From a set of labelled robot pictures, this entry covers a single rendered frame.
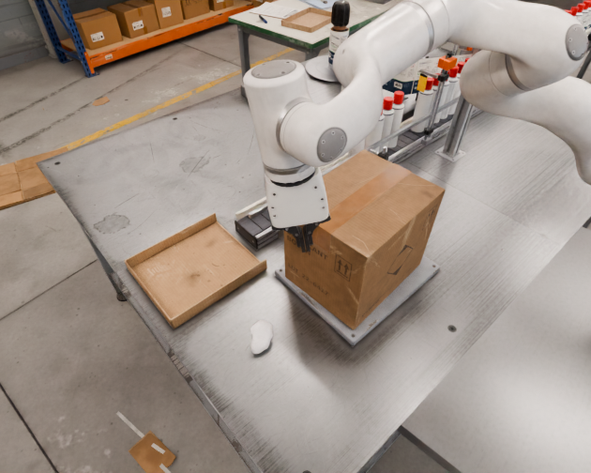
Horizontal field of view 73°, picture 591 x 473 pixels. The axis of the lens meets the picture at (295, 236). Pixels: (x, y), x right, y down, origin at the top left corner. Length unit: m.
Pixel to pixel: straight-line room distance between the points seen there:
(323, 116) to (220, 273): 0.72
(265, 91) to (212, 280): 0.70
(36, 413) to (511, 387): 1.79
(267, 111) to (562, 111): 0.57
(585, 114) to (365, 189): 0.43
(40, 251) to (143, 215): 1.41
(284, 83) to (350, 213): 0.42
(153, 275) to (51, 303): 1.29
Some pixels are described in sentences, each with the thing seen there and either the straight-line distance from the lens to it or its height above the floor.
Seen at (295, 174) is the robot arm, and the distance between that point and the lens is 0.60.
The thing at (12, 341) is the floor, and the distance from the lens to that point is 2.39.
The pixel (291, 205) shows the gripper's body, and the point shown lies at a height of 1.28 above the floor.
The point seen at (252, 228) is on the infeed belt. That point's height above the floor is 0.88.
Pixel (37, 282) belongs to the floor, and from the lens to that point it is 2.58.
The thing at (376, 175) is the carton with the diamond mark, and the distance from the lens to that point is 1.00.
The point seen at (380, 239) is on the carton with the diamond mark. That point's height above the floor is 1.12.
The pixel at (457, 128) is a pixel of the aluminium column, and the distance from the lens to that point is 1.61.
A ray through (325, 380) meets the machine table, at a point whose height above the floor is 0.83.
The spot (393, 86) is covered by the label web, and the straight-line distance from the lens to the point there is 1.85.
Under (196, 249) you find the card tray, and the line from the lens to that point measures 1.23.
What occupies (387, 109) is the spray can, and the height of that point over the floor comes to 1.05.
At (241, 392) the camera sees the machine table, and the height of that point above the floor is 0.83.
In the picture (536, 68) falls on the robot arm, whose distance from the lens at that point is 0.78.
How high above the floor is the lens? 1.71
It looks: 46 degrees down
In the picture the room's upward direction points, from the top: straight up
